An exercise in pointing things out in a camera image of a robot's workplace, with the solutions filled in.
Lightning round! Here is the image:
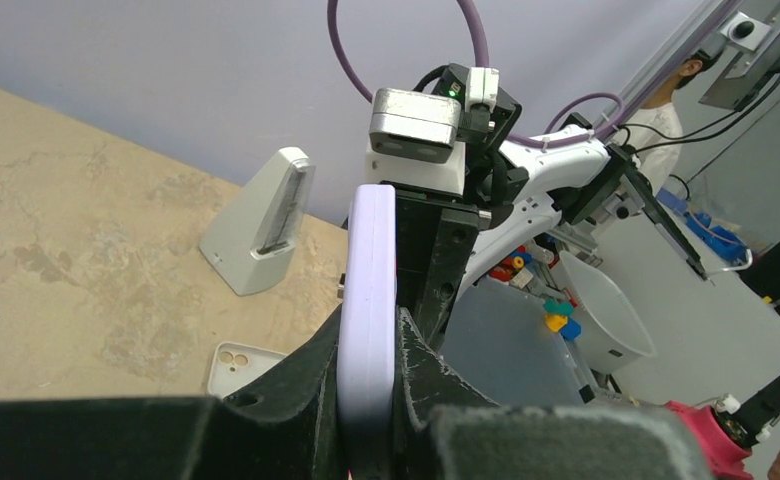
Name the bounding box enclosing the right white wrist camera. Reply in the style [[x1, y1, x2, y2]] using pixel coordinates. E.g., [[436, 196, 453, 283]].
[[365, 88, 466, 197]]

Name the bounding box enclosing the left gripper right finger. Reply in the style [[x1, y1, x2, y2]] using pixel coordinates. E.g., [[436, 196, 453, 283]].
[[391, 308, 713, 479]]

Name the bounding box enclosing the person in white shirt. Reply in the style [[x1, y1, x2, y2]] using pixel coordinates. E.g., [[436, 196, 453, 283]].
[[613, 50, 719, 195]]

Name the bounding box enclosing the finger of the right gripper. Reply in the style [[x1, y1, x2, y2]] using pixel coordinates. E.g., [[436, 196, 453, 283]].
[[395, 188, 491, 348]]

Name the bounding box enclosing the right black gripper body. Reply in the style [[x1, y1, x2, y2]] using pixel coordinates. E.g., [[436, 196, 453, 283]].
[[416, 63, 522, 206]]

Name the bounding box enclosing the red pink tool handle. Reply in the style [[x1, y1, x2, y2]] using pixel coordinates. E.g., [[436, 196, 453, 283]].
[[664, 401, 753, 480]]

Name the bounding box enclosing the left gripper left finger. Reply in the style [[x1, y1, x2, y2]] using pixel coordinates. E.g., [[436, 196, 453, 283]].
[[0, 313, 344, 479]]

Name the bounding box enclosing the white plastic bin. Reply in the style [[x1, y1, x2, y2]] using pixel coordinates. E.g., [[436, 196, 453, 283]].
[[551, 251, 657, 374]]

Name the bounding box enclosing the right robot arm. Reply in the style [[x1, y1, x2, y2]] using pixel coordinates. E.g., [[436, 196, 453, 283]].
[[366, 63, 706, 348]]

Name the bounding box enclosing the phone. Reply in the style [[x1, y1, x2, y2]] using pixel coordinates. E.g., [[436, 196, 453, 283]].
[[336, 184, 397, 479]]

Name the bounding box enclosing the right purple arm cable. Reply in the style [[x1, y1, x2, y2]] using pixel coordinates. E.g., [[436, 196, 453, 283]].
[[326, 0, 626, 150]]

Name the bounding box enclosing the white phone case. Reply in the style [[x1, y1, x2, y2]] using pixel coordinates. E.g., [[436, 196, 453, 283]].
[[206, 341, 286, 398]]

